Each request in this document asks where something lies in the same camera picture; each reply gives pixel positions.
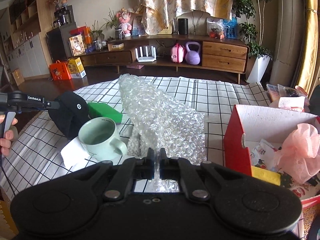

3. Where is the white wifi router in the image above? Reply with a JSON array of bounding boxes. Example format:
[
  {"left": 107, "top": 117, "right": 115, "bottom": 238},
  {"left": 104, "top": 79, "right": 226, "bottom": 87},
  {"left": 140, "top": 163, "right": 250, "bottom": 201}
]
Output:
[{"left": 135, "top": 46, "right": 157, "bottom": 63}]

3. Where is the clear plastic compartment box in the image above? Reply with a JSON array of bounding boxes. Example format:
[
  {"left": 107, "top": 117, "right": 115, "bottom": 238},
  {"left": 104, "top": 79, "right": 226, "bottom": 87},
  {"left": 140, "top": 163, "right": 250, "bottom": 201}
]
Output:
[{"left": 266, "top": 84, "right": 308, "bottom": 101}]

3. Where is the mint green mug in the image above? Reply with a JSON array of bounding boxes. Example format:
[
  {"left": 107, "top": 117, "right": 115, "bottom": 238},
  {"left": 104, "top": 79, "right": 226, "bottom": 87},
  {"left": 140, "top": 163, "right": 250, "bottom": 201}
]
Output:
[{"left": 78, "top": 117, "right": 127, "bottom": 161}]

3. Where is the tall green potted plant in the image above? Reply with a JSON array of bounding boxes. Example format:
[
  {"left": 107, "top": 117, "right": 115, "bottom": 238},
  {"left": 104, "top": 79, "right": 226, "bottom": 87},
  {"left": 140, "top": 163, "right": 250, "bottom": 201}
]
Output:
[{"left": 232, "top": 0, "right": 273, "bottom": 83}]

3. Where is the orange gift box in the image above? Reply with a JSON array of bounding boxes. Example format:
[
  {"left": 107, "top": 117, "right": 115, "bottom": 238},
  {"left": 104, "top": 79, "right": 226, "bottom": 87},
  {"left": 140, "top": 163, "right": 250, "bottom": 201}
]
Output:
[{"left": 49, "top": 61, "right": 72, "bottom": 81}]

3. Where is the wooden TV cabinet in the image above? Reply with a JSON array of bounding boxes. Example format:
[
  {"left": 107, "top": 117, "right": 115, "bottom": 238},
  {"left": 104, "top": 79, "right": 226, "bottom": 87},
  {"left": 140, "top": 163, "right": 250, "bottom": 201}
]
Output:
[{"left": 80, "top": 34, "right": 249, "bottom": 76}]

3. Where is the yellow curtain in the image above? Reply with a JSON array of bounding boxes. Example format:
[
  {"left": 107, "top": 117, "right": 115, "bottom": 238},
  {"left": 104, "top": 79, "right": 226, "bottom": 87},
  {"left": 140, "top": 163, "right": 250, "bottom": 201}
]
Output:
[{"left": 297, "top": 0, "right": 319, "bottom": 94}]

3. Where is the white paper sheet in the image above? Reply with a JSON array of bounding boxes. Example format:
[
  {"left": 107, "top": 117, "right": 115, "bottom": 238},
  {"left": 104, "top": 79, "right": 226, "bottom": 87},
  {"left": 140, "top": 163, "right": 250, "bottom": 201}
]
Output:
[{"left": 60, "top": 137, "right": 126, "bottom": 173}]

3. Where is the red white cardboard box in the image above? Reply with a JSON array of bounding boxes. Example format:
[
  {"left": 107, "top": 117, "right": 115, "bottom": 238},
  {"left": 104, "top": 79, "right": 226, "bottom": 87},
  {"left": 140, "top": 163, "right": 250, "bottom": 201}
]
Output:
[{"left": 223, "top": 104, "right": 320, "bottom": 208}]

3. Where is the pink small backpack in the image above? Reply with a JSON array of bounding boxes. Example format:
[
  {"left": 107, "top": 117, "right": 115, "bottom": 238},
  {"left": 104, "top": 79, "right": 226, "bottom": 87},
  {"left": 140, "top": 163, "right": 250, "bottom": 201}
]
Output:
[{"left": 170, "top": 43, "right": 185, "bottom": 63}]

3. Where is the pink mesh cloth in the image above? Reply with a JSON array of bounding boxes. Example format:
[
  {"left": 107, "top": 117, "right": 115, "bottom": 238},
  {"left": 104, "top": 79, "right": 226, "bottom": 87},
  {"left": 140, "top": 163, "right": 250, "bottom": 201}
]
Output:
[{"left": 275, "top": 123, "right": 319, "bottom": 184}]

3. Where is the black cylinder speaker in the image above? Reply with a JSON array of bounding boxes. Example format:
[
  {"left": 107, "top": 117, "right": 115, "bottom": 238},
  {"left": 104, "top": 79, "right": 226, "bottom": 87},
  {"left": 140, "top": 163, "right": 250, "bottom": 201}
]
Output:
[{"left": 177, "top": 18, "right": 189, "bottom": 35}]

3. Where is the person left hand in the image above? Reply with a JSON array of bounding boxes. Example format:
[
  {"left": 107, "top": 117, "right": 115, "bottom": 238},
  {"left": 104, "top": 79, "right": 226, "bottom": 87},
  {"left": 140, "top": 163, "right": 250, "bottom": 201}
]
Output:
[{"left": 0, "top": 118, "right": 18, "bottom": 157}]

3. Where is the green sponge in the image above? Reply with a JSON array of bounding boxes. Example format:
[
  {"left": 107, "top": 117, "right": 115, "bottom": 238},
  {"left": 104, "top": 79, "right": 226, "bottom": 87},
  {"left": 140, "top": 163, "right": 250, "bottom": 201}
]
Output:
[{"left": 87, "top": 102, "right": 123, "bottom": 124}]

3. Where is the black mini fridge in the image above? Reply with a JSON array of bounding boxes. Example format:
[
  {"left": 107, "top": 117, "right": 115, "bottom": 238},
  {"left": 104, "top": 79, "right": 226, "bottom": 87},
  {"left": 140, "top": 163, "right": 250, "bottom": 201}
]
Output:
[{"left": 46, "top": 22, "right": 76, "bottom": 62}]

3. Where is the tissue paper pack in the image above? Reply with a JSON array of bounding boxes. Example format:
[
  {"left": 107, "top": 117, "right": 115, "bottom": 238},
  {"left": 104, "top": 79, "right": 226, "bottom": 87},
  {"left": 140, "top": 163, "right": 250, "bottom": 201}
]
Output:
[{"left": 278, "top": 96, "right": 305, "bottom": 112}]

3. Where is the yellow carton box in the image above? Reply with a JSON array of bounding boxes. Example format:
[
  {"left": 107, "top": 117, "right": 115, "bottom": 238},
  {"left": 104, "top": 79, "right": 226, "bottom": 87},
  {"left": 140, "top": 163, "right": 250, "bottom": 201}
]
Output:
[{"left": 68, "top": 57, "right": 86, "bottom": 79}]

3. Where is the floral cloth over TV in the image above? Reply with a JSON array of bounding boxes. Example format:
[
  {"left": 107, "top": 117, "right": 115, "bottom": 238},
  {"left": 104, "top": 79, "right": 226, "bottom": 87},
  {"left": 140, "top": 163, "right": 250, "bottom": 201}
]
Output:
[{"left": 137, "top": 0, "right": 233, "bottom": 35}]

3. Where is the white printed tote bag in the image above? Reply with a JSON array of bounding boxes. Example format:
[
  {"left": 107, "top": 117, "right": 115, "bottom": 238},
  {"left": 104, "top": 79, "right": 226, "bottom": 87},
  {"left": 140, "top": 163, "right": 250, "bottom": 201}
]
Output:
[{"left": 246, "top": 139, "right": 319, "bottom": 200}]

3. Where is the purple kettlebell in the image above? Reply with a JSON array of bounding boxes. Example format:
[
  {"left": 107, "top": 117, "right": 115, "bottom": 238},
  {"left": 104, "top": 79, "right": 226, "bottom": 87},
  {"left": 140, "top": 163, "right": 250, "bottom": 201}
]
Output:
[{"left": 185, "top": 41, "right": 201, "bottom": 65}]

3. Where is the bag of fruit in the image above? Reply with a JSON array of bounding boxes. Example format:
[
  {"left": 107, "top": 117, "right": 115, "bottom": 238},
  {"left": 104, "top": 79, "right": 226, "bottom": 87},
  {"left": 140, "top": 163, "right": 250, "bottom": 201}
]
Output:
[{"left": 206, "top": 17, "right": 225, "bottom": 40}]

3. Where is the bubble wrap sheet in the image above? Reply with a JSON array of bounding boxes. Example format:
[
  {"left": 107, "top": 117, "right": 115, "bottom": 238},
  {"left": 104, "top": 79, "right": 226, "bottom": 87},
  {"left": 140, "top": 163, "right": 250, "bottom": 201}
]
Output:
[{"left": 118, "top": 74, "right": 207, "bottom": 193}]

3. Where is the yellow sponge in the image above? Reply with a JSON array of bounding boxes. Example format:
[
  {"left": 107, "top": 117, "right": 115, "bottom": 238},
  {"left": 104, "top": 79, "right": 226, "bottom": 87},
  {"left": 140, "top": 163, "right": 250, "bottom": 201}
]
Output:
[{"left": 251, "top": 166, "right": 281, "bottom": 186}]

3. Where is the pink plush doll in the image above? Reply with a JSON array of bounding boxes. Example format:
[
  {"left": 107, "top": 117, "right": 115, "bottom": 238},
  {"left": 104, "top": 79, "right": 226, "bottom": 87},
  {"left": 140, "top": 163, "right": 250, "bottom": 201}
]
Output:
[{"left": 116, "top": 8, "right": 132, "bottom": 37}]

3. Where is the black cap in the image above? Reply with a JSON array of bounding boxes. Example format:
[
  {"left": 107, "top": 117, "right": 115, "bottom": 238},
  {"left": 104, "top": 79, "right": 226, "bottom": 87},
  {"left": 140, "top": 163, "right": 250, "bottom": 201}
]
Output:
[{"left": 48, "top": 91, "right": 90, "bottom": 140}]

